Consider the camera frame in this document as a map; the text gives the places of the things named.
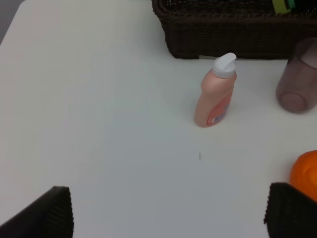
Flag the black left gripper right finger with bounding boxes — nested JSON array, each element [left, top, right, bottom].
[[264, 182, 317, 238]]

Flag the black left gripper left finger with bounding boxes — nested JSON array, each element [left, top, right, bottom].
[[0, 186, 74, 238]]

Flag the orange mandarin fruit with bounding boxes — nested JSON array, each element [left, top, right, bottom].
[[290, 150, 317, 201]]

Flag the translucent purple plastic cup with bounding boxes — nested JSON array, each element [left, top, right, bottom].
[[276, 38, 317, 113]]

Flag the pink bottle white cap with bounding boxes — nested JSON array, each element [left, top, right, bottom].
[[194, 53, 237, 127]]

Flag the dark brown wicker basket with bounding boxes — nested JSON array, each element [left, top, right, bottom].
[[152, 0, 317, 60]]

